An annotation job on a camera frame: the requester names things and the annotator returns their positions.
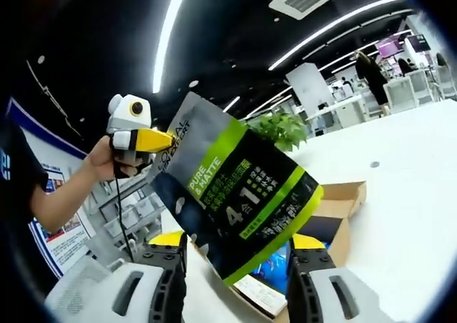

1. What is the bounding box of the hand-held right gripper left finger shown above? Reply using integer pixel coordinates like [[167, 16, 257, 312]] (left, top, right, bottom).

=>
[[89, 230, 189, 323]]

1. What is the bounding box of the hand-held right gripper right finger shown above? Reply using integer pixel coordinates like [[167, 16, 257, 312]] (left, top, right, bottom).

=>
[[287, 234, 390, 323]]

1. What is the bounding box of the blue soft tissue packet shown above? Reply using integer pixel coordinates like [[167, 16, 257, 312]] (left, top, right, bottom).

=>
[[249, 244, 292, 295]]

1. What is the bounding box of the grey green soft pouch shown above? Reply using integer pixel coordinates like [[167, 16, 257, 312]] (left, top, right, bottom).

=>
[[149, 91, 325, 287]]

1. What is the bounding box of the brown cardboard shoe box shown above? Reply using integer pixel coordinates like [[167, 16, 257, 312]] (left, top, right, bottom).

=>
[[192, 180, 368, 320]]

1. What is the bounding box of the person's left hand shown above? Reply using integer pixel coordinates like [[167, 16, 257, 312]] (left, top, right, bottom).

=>
[[87, 135, 144, 183]]

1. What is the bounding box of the metal storage shelf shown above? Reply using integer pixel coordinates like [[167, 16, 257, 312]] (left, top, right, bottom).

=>
[[85, 172, 165, 252]]

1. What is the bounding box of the straight ceiling light strip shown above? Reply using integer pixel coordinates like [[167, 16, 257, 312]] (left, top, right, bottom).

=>
[[152, 0, 194, 94]]

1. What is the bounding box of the green potted plant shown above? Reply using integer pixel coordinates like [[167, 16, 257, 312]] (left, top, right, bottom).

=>
[[246, 111, 308, 153]]

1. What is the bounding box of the white square pillar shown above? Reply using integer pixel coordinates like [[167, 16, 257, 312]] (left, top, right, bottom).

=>
[[285, 62, 335, 119]]

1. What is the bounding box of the white office chair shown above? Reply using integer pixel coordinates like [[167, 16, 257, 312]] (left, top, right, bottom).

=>
[[387, 76, 419, 110], [410, 69, 436, 104]]

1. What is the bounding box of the long curved ceiling light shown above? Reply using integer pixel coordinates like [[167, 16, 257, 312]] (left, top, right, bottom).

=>
[[268, 0, 408, 71]]

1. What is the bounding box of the purple display screen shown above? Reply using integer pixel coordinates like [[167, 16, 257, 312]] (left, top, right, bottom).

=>
[[378, 40, 401, 58]]

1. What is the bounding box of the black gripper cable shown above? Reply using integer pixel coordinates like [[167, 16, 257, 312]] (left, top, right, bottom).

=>
[[114, 161, 135, 263]]

